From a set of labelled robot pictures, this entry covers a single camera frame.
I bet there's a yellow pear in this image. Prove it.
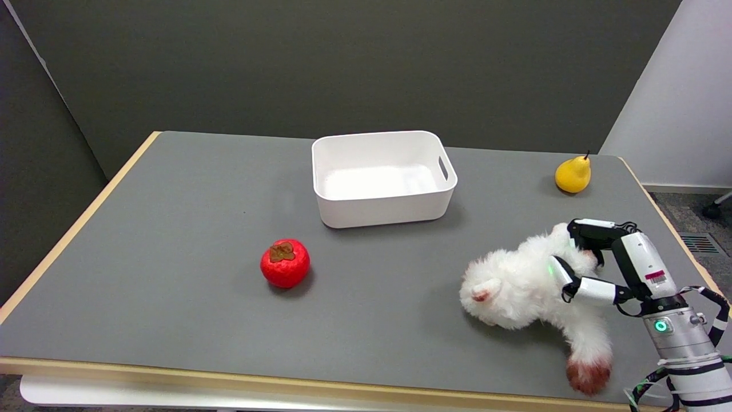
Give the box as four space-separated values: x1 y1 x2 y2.
555 151 592 194

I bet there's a white plastic bin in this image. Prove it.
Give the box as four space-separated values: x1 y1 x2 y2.
311 130 459 229

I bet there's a black cable loop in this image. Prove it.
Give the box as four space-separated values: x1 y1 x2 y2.
684 285 732 347

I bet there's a white fluffy plush toy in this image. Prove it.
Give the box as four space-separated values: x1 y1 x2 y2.
459 223 614 397

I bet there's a black chair caster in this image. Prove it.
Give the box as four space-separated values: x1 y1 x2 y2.
702 191 732 219

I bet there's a metal floor vent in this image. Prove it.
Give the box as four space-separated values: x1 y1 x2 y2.
679 233 721 256

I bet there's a red persimmon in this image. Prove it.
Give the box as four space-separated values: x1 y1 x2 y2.
260 239 311 289

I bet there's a green black cable bundle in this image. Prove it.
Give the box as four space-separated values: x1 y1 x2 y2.
624 356 732 412

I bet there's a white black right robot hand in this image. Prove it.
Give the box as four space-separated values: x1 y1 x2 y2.
550 218 688 316

